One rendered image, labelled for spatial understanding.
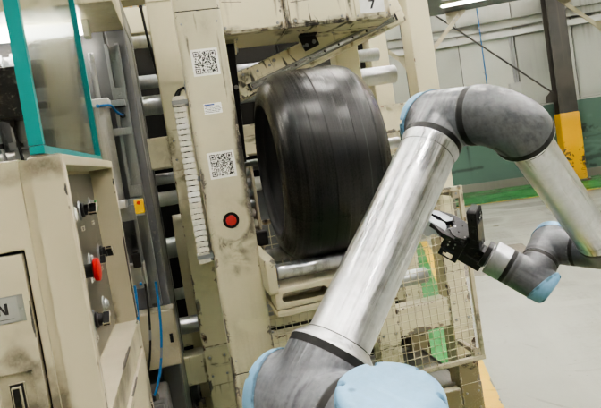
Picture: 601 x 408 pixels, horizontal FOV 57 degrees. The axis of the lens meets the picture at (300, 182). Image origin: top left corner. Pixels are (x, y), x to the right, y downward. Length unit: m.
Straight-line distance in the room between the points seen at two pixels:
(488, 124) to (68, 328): 0.76
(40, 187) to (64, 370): 0.25
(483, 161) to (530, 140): 9.88
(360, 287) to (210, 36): 0.94
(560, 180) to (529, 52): 10.12
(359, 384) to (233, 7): 1.40
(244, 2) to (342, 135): 0.68
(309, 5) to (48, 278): 1.40
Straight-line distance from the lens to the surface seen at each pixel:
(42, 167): 0.81
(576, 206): 1.30
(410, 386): 0.80
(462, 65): 11.06
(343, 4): 2.01
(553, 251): 1.55
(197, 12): 1.65
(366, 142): 1.46
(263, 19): 1.93
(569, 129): 10.78
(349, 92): 1.53
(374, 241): 0.96
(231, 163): 1.59
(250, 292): 1.64
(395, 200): 1.00
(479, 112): 1.07
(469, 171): 10.94
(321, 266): 1.58
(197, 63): 1.62
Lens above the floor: 1.22
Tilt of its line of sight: 3 degrees down
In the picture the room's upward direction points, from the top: 9 degrees counter-clockwise
